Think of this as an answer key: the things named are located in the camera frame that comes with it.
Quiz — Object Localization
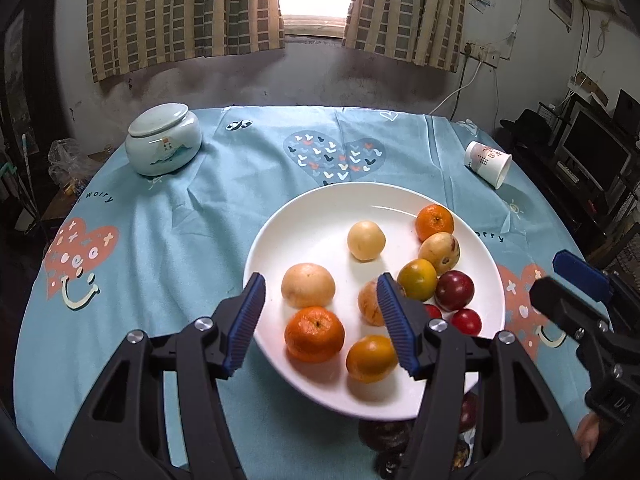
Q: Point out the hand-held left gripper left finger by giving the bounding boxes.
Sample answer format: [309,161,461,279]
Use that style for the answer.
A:
[55,272,267,480]

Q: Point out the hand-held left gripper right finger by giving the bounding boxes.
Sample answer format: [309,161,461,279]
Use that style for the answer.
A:
[376,272,586,480]

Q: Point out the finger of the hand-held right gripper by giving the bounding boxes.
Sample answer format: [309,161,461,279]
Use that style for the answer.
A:
[529,276,613,356]
[552,250,640,311]

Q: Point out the striped pepino melon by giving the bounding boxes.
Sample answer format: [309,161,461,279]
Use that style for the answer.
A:
[357,280,407,327]

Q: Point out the orange tomato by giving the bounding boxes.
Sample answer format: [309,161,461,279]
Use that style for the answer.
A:
[346,335,399,383]

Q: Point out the orange mandarin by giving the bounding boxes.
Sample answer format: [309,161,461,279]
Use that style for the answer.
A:
[415,203,455,242]
[284,306,346,364]

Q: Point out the large dark red plum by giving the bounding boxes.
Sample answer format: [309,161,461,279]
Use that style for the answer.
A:
[435,270,475,311]

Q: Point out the large yellow fruit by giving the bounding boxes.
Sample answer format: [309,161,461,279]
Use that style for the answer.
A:
[281,263,337,309]

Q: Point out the dark purple plum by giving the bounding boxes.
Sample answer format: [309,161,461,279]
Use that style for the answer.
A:
[459,392,478,433]
[377,452,403,478]
[359,420,416,453]

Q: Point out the white oval plate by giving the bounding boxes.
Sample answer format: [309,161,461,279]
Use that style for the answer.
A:
[244,182,507,422]

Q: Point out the person's right hand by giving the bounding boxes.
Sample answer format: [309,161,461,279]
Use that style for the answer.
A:
[574,412,603,461]

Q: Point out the yellow-green tomato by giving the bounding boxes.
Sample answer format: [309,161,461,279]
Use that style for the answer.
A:
[397,258,438,300]

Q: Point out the small red tomato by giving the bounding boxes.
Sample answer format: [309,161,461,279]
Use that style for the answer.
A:
[450,308,483,337]

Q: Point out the light blue printed tablecloth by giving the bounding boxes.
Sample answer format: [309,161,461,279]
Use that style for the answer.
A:
[12,105,618,480]

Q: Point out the black computer monitor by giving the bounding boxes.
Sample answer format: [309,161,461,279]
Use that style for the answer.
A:
[560,107,633,191]

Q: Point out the white paper cup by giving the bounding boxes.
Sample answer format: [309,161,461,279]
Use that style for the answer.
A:
[463,141,513,190]

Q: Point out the black hat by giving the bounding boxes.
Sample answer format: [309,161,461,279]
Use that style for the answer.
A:
[499,109,556,148]

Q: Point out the pale ceramic lidded jar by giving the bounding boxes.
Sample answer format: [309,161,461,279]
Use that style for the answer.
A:
[124,102,203,177]

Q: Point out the clear plastic bag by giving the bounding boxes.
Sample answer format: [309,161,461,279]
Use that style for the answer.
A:
[47,137,98,196]

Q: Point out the checked beige curtain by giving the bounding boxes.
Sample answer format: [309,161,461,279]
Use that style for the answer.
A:
[341,0,468,73]
[87,0,287,83]

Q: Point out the white power cable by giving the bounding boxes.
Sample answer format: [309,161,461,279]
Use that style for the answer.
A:
[427,57,483,116]

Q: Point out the white wall outlet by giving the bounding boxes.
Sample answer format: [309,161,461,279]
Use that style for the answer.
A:
[462,42,501,68]

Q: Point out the white wall panel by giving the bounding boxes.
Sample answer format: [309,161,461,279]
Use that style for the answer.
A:
[548,0,573,28]

